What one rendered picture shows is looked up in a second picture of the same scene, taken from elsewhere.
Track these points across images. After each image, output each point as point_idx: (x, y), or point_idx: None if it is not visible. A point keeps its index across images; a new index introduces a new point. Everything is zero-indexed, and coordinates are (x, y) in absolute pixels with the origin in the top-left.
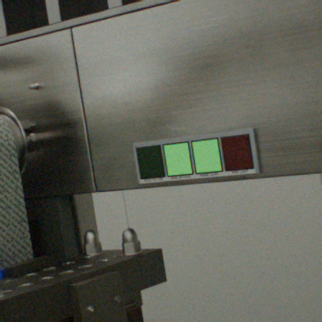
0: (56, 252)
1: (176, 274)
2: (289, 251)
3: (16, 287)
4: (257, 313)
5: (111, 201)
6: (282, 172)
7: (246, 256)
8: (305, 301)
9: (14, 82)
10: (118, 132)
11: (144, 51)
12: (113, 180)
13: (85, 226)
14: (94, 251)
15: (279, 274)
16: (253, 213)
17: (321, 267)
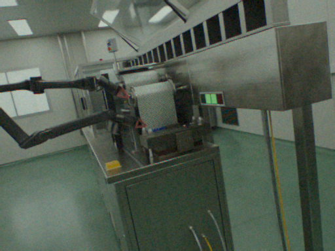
0: (188, 120)
1: (282, 115)
2: (319, 111)
3: (160, 133)
4: None
5: None
6: (229, 106)
7: None
8: (324, 129)
9: (177, 71)
10: (197, 88)
11: (200, 65)
12: (197, 102)
13: (205, 111)
14: (193, 121)
15: (315, 118)
16: None
17: (330, 117)
